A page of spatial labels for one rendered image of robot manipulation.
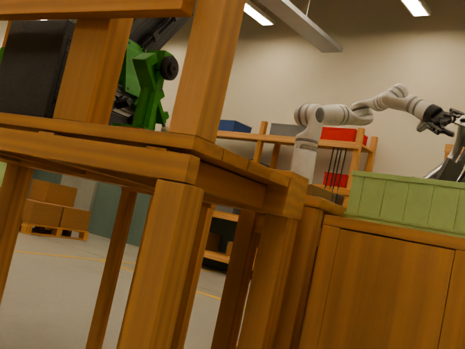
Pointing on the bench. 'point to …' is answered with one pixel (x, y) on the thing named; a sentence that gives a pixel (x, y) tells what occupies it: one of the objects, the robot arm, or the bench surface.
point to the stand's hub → (169, 68)
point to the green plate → (130, 81)
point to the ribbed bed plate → (124, 107)
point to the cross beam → (93, 9)
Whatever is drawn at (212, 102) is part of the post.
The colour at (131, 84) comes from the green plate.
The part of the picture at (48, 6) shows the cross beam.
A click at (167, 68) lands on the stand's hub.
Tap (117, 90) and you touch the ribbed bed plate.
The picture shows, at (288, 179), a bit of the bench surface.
